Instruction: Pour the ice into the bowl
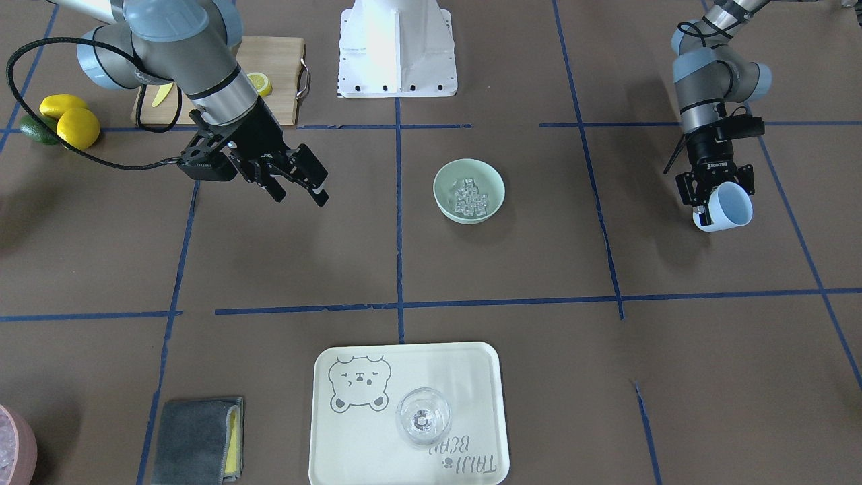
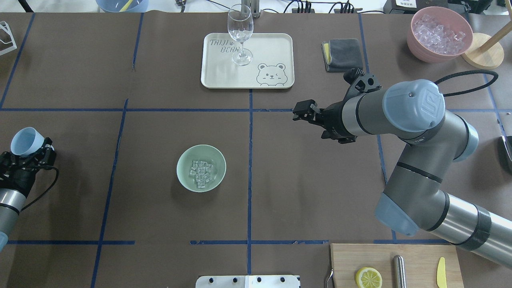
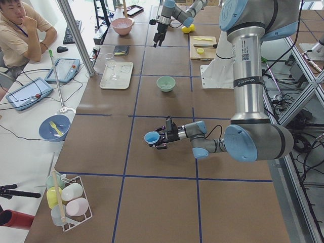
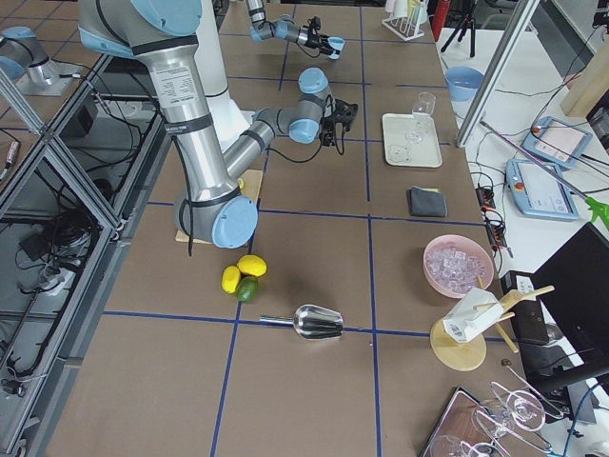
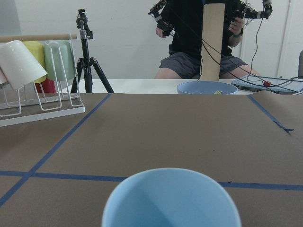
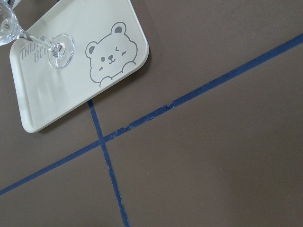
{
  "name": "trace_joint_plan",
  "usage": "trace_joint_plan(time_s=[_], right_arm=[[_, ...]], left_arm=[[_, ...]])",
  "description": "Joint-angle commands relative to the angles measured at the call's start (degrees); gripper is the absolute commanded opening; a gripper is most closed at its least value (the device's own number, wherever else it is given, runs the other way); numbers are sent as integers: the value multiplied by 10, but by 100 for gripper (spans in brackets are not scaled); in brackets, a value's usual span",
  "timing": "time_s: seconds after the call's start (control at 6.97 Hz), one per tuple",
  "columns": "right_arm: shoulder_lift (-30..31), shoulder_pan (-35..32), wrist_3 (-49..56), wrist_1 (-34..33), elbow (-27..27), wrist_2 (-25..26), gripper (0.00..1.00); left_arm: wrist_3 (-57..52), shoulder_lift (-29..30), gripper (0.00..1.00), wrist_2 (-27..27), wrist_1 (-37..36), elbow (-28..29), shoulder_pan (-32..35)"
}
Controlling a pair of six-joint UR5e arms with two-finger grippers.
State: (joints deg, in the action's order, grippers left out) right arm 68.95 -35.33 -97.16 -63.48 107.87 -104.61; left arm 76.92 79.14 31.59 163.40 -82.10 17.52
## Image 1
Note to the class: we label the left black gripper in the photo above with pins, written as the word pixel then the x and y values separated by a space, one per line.
pixel 707 148

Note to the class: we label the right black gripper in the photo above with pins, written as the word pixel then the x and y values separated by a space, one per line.
pixel 264 149

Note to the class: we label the light blue cup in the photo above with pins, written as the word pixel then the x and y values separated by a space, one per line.
pixel 728 207

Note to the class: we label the green bowl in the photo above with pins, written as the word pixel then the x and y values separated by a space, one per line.
pixel 488 179

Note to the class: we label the clear ice cubes pile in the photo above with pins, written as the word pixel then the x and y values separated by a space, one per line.
pixel 470 201

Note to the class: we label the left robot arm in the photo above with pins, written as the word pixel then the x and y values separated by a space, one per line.
pixel 713 84

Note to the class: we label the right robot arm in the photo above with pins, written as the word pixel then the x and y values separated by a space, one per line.
pixel 193 44

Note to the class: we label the pink bowl of ice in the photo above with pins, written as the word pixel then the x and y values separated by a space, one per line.
pixel 19 448

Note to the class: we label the half lemon slice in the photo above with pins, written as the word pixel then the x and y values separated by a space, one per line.
pixel 261 82

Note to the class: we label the bamboo cutting board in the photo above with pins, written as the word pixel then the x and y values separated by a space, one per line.
pixel 280 58

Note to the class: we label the yellow plastic knife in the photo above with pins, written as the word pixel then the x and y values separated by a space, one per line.
pixel 162 92

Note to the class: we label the yellow lemon front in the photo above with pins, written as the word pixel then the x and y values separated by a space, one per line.
pixel 80 128

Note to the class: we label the yellow lemon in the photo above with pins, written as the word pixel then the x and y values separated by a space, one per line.
pixel 80 128
pixel 56 105

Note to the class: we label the yellow lemon rear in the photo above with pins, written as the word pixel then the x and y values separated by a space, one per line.
pixel 56 105

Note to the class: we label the green avocado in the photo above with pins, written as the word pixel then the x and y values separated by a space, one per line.
pixel 42 131

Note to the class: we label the cream bear tray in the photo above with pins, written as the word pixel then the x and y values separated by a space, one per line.
pixel 355 438

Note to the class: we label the clear wine glass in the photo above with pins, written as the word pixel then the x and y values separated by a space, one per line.
pixel 424 416

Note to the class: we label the grey yellow folded cloth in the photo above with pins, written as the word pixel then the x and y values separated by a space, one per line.
pixel 200 441

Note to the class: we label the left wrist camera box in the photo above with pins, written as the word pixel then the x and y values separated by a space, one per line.
pixel 738 127

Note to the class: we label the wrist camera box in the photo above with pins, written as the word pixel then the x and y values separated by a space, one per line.
pixel 738 127
pixel 203 158

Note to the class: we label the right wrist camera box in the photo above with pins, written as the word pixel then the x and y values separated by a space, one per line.
pixel 203 158

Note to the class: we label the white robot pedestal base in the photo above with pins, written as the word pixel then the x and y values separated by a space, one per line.
pixel 396 49

